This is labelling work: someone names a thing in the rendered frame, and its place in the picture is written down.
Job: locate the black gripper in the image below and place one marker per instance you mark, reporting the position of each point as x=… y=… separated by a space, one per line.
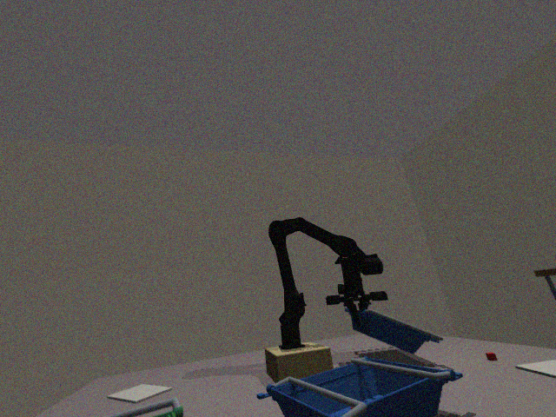
x=353 y=286

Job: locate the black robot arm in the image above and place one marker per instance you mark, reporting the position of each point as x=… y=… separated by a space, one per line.
x=357 y=261

